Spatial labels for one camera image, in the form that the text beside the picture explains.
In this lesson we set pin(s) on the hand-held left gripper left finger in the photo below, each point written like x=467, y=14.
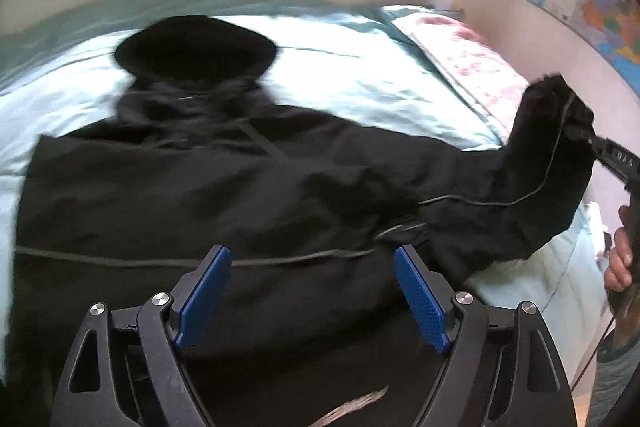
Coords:
x=202, y=297

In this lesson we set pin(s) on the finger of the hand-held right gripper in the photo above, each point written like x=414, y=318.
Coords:
x=582, y=133

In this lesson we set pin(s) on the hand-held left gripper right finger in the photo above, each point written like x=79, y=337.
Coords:
x=422, y=302

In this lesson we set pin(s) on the black hoodie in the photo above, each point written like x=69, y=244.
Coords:
x=210, y=187

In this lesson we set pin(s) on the person's right forearm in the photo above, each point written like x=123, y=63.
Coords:
x=612, y=382

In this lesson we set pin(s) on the person's right hand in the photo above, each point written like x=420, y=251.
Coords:
x=620, y=257

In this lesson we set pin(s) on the pink floral pillow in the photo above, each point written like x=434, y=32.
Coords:
x=470, y=57

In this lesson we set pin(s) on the light green quilt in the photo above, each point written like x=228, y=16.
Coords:
x=340, y=72

